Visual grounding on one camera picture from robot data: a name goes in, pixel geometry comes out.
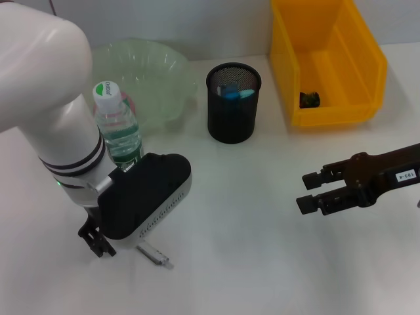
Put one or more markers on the yellow plastic bin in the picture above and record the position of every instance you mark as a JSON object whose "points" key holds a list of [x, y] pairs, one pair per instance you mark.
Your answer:
{"points": [[328, 111]]}

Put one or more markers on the clear water bottle green label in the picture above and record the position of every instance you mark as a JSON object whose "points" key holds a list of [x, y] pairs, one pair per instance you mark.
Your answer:
{"points": [[115, 124]]}

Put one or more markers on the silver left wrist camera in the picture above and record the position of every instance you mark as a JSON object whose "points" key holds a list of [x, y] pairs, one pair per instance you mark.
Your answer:
{"points": [[141, 197]]}

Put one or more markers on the grey pen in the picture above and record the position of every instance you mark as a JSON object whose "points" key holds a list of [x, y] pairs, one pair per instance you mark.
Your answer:
{"points": [[154, 254]]}

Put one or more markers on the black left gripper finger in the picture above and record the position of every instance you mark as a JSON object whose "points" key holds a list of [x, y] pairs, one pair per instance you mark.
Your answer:
{"points": [[92, 244], [106, 247]]}

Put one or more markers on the black mesh pen holder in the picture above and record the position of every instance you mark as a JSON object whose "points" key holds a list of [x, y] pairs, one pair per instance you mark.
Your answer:
{"points": [[229, 124]]}

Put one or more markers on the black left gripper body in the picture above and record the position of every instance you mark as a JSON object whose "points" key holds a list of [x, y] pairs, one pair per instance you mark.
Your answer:
{"points": [[92, 216]]}

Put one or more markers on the pink toy peach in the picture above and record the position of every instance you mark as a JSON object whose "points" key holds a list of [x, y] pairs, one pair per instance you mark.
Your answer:
{"points": [[129, 100]]}

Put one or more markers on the green plastic wrapper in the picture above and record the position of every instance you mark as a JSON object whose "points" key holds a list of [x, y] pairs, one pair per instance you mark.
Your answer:
{"points": [[310, 99]]}

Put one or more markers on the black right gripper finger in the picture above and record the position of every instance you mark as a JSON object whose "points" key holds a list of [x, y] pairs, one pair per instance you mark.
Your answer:
{"points": [[308, 203], [311, 180]]}

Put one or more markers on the blue scissors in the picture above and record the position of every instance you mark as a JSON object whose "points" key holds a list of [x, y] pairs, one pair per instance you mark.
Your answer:
{"points": [[246, 94]]}

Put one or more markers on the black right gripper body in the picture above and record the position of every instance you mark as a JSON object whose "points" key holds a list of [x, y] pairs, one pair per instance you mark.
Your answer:
{"points": [[384, 177]]}

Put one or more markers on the green translucent plastic bowl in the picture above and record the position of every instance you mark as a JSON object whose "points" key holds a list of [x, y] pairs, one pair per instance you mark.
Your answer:
{"points": [[157, 65]]}

